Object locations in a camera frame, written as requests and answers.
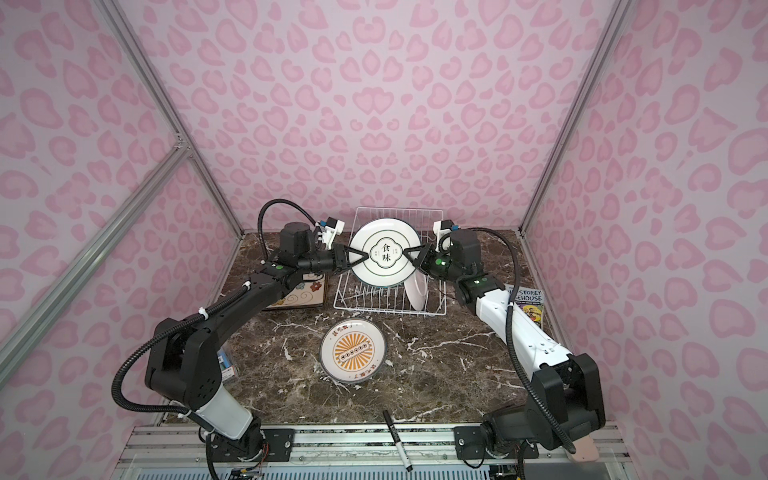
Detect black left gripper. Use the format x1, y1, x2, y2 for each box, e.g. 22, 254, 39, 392
299, 245, 370, 277

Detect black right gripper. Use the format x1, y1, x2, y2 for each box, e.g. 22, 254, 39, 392
402, 243, 465, 284

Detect white round plate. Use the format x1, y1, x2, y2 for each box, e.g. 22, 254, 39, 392
349, 218, 421, 288
404, 272, 428, 312
319, 318, 388, 384

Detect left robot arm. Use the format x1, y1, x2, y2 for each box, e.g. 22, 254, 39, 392
145, 222, 369, 441

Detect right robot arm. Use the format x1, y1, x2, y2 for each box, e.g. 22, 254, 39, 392
404, 228, 606, 455

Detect The 143-Storey Treehouse book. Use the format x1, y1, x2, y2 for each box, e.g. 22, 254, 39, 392
514, 287, 545, 329

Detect black marker pen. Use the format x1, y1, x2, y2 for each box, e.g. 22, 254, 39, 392
382, 410, 414, 473

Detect box of coloured markers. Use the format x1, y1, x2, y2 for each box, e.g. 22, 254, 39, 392
217, 348, 237, 382

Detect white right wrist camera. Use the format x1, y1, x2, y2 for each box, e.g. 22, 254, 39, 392
433, 220, 459, 252

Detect white wire dish rack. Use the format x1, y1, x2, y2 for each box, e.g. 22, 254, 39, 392
334, 207, 447, 316

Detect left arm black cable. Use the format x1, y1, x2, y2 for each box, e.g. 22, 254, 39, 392
110, 198, 318, 415

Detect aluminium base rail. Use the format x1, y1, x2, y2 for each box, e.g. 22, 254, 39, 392
111, 423, 638, 479

